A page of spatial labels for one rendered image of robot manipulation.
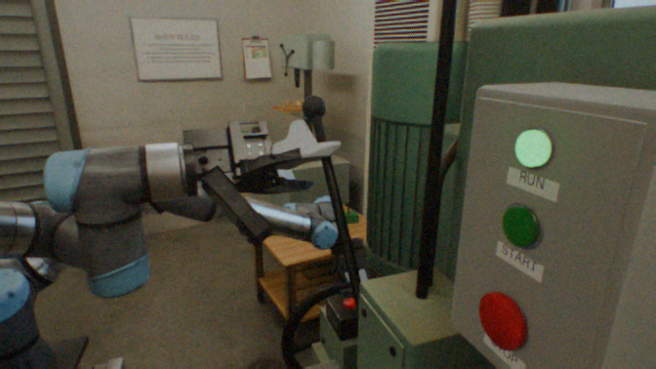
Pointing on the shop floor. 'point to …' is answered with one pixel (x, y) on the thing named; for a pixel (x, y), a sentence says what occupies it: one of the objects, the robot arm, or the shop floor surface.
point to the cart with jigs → (300, 268)
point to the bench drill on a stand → (325, 52)
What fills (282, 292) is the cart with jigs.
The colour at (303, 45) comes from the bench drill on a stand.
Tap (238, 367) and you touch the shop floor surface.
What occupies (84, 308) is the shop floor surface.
